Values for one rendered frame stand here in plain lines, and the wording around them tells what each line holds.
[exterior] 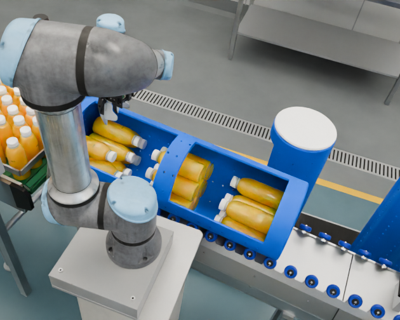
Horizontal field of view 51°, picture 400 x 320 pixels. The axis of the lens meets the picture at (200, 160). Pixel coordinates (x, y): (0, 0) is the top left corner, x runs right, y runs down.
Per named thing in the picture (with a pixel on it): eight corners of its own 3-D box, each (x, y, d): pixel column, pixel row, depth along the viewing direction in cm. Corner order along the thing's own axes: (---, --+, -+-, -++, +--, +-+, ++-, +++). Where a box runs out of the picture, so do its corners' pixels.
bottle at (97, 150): (79, 134, 160) (117, 151, 156) (69, 150, 158) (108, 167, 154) (72, 127, 154) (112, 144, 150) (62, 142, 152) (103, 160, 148)
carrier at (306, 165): (284, 220, 259) (239, 213, 259) (333, 112, 195) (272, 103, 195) (286, 260, 239) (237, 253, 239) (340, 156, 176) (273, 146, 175)
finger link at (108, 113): (113, 133, 133) (117, 107, 128) (98, 126, 134) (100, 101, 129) (119, 129, 135) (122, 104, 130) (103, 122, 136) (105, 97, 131)
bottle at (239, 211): (275, 218, 143) (229, 198, 146) (277, 215, 136) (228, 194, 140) (268, 236, 141) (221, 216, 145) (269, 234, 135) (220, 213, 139)
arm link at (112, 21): (91, 25, 108) (98, 9, 114) (94, 61, 116) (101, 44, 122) (121, 29, 108) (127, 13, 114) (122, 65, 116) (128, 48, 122)
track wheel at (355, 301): (364, 299, 136) (364, 296, 138) (351, 293, 137) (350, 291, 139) (359, 311, 137) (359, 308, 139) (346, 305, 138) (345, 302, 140)
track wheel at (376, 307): (388, 310, 135) (386, 306, 136) (374, 303, 135) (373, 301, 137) (381, 321, 135) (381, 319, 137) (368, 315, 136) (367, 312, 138)
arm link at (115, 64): (158, 33, 64) (176, 44, 111) (86, 23, 64) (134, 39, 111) (150, 108, 67) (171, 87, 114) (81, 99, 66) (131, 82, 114)
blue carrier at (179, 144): (271, 273, 145) (290, 237, 122) (61, 177, 163) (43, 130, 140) (295, 209, 161) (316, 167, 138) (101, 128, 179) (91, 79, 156)
